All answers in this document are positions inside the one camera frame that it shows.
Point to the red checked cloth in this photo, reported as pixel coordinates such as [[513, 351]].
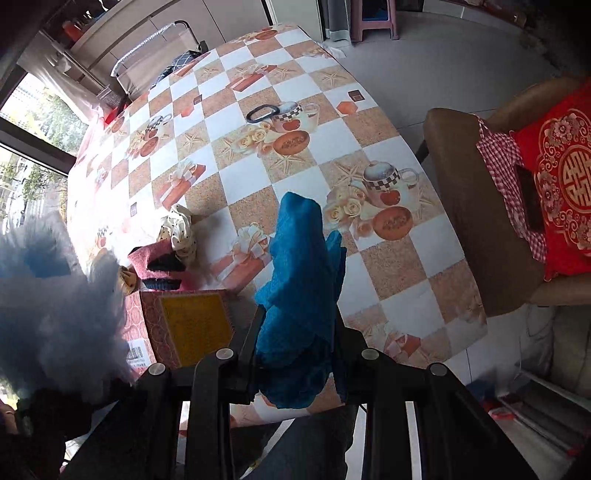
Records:
[[501, 157]]

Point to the red patterned cushion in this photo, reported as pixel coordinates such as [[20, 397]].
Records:
[[568, 175]]

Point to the brown armchair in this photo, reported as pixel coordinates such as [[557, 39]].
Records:
[[466, 207]]

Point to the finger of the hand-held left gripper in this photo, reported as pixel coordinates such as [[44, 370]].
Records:
[[83, 408]]

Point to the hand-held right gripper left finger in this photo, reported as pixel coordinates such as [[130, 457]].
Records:
[[217, 406]]

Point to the checkered printed tablecloth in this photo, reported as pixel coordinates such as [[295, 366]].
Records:
[[295, 175]]

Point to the fluffy light blue scrunchie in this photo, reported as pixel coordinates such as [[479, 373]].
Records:
[[60, 318]]

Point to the cream polka dot scrunchie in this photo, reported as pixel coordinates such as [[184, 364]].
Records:
[[180, 230]]

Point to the dark plaid cloth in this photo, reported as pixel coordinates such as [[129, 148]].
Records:
[[182, 61]]

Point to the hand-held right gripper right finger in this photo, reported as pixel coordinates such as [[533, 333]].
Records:
[[401, 406]]

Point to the black phone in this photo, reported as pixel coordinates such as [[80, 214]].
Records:
[[529, 198]]

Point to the beige folding chair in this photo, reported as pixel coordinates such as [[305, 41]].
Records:
[[152, 50]]

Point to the pink knit cloth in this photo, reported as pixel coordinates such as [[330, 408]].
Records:
[[157, 263]]

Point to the person's legs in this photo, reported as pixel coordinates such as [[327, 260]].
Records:
[[300, 447]]

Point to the pink box with yellow label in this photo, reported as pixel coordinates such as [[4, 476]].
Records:
[[194, 323]]

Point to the purple plastic stool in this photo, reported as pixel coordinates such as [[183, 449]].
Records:
[[376, 21]]

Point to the blue crinkled cloth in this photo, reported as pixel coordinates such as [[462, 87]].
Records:
[[300, 286]]

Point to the yellow scrunchie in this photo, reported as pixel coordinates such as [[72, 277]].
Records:
[[127, 279]]

